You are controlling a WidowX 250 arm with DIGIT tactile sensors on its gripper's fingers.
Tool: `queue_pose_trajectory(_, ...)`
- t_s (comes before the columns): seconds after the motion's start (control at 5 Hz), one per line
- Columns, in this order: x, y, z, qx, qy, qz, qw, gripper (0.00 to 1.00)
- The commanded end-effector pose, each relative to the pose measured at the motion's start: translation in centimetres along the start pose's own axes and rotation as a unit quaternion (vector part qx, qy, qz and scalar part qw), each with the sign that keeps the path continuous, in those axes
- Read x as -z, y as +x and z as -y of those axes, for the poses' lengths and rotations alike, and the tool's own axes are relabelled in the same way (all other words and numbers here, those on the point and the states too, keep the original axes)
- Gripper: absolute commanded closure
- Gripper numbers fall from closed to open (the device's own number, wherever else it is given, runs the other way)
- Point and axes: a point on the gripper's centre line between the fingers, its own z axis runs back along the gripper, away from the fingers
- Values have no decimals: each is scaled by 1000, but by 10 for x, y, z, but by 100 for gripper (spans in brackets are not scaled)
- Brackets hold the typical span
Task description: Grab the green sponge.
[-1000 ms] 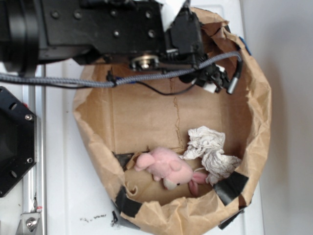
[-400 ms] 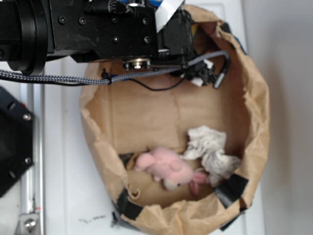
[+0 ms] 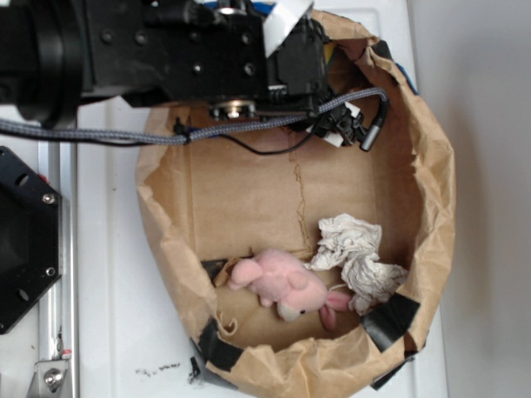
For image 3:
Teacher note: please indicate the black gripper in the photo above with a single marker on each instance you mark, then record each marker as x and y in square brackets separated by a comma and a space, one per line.
[241, 58]

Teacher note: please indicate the aluminium frame rail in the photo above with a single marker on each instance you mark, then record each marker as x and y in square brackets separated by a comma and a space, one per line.
[57, 372]

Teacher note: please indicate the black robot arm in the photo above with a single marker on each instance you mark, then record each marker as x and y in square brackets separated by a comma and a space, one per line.
[59, 55]

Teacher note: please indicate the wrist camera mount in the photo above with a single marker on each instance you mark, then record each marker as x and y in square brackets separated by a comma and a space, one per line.
[341, 126]

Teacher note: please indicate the pink plush toy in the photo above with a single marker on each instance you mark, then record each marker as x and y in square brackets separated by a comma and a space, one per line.
[278, 277]

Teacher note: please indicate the brown paper bag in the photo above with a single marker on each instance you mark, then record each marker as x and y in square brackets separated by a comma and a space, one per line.
[208, 203]

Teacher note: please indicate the yellow and green sponge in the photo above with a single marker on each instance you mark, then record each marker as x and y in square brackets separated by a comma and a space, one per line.
[328, 52]

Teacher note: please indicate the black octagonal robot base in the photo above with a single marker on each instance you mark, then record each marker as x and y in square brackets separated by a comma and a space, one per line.
[30, 238]

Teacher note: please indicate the crumpled white paper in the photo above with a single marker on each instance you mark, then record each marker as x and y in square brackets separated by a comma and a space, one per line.
[352, 245]

